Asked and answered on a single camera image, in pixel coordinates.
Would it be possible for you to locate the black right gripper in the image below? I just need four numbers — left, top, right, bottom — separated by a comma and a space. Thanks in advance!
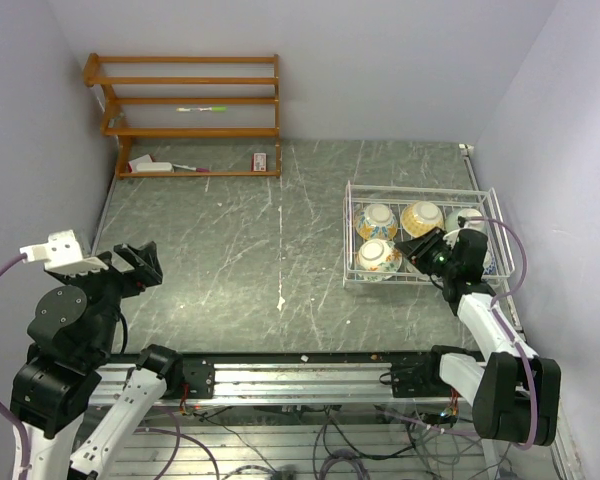
395, 227, 458, 278

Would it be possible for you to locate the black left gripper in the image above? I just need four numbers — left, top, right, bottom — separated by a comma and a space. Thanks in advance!
44, 238, 161, 358

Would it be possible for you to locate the light teal ribbed bowl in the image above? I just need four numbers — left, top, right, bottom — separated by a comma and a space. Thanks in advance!
445, 208, 487, 233

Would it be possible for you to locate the yellow sun pattern bowl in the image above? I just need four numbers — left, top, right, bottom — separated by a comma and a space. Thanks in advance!
400, 201, 444, 238

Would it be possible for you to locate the green fern orange flower bowl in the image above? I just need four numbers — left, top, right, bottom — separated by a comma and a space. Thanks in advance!
356, 238, 402, 282

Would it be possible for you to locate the blue orange floral bowl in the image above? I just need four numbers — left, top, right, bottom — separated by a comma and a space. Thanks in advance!
354, 203, 399, 240

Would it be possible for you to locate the red geometric pattern bowl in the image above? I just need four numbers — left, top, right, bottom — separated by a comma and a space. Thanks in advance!
483, 251, 497, 275

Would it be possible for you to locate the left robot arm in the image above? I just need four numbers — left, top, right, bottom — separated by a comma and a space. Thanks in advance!
9, 231, 194, 479

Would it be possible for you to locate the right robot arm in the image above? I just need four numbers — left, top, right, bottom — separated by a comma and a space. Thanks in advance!
396, 228, 561, 449

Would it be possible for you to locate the wooden shelf rack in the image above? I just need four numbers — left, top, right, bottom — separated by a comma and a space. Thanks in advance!
83, 52, 282, 180

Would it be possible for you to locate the red white flat box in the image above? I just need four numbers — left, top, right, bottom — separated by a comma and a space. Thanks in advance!
127, 154, 154, 173

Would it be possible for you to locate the white plastic case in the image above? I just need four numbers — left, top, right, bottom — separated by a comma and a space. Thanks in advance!
139, 162, 175, 174

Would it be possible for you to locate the red white small box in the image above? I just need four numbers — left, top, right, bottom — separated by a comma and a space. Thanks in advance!
251, 152, 267, 173

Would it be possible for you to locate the green white marker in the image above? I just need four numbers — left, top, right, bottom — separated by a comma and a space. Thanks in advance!
176, 106, 227, 113

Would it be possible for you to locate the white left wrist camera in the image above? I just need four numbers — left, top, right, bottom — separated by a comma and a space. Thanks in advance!
19, 230, 109, 276

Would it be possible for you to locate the white wire dish rack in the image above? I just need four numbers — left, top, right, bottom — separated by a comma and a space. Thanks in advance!
343, 183, 515, 286

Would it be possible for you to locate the aluminium mounting rail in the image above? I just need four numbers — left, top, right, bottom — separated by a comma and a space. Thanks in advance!
29, 360, 561, 405

